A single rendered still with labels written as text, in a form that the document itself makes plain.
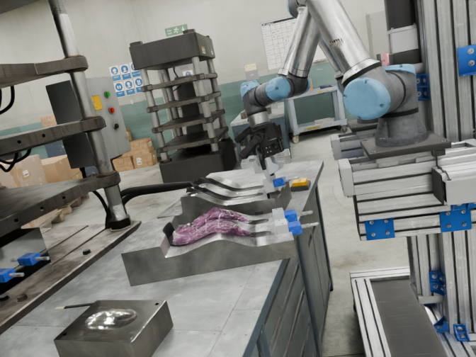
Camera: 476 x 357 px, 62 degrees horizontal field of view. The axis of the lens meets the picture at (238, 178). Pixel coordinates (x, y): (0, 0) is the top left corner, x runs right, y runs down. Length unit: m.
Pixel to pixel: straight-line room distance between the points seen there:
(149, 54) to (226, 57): 2.72
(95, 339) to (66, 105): 1.28
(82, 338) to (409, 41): 1.31
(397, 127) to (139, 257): 0.84
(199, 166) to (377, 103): 4.54
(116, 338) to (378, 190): 0.85
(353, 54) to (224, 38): 6.89
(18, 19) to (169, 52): 4.70
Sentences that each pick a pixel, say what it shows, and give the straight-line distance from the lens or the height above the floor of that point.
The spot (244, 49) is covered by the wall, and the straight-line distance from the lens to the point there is 7.93.
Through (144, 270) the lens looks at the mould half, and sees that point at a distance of 1.21.
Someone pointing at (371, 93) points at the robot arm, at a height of 1.22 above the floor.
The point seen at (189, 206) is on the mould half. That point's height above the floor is 0.89.
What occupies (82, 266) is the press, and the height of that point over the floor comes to 0.77.
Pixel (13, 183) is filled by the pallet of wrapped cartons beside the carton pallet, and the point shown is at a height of 0.71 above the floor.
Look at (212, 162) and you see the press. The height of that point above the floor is 0.30.
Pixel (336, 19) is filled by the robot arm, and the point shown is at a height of 1.42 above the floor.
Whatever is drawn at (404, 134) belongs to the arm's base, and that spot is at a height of 1.07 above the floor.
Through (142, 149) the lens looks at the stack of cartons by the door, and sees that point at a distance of 8.13.
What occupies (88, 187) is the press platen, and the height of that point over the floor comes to 1.02.
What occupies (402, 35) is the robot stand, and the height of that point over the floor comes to 1.35.
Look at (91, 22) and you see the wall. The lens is 8.79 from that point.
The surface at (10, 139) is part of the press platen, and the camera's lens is 1.56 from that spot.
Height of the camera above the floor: 1.32
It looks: 14 degrees down
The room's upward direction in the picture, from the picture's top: 12 degrees counter-clockwise
